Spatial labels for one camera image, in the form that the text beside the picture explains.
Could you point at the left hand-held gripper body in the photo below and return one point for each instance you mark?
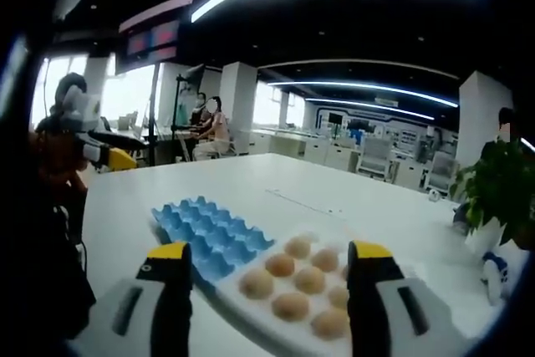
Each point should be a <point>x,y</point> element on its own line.
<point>81,112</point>

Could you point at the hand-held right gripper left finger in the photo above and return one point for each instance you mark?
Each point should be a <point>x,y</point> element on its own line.
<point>138,311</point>

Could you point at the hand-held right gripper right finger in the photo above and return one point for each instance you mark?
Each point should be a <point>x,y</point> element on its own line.
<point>376,315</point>

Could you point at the group of brown eggs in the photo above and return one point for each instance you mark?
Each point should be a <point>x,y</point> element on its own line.
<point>288,304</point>

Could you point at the blue egg tray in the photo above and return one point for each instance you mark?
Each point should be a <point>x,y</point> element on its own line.
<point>209,231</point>

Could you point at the white egg holder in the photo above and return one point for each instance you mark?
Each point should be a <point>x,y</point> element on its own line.
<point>234,290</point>

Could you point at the black tripod stand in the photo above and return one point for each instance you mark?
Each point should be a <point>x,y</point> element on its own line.
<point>180,114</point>

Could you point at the hanging display screen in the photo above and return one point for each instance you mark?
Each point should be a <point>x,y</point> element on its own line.
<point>150,39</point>

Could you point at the person's dark clothing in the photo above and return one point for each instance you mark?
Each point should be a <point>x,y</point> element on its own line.
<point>37,273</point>

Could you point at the blue and white object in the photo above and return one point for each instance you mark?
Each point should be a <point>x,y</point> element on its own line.
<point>497,273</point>

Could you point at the small white object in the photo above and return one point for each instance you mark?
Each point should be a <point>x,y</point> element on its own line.
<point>433,195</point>

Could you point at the white table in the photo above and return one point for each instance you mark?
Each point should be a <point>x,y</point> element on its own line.
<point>259,181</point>

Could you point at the grey office chair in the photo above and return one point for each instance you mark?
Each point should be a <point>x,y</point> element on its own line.
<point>376,158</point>
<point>441,171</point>

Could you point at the green potted plant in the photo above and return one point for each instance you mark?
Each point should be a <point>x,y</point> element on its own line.
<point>501,190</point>

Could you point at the white cabinet row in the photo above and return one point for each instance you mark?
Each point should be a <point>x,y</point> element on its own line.
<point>301,146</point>

